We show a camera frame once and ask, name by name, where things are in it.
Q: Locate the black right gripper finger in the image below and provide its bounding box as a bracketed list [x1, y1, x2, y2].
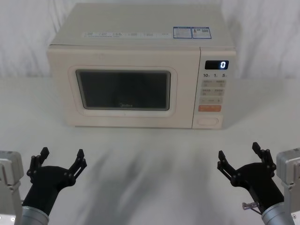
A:
[217, 150, 240, 188]
[252, 142, 277, 179]

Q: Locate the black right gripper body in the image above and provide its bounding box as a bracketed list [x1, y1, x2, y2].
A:
[235, 161, 285, 212]

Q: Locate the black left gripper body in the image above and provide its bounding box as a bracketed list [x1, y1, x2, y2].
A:
[22, 165, 71, 216]

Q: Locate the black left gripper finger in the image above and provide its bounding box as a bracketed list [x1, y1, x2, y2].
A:
[66, 149, 88, 186]
[26, 147, 50, 183]

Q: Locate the white table cloth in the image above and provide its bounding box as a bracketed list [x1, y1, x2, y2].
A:
[0, 76, 300, 225]

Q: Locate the oven control panel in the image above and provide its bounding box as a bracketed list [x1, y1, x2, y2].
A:
[192, 46, 236, 128]

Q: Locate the cream microwave oven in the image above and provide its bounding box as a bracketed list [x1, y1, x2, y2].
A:
[46, 2, 236, 129]

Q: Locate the white curtain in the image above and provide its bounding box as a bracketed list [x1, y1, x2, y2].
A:
[0, 0, 300, 80]

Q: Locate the thin dark right gripper cable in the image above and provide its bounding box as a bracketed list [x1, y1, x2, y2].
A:
[242, 202, 263, 215]

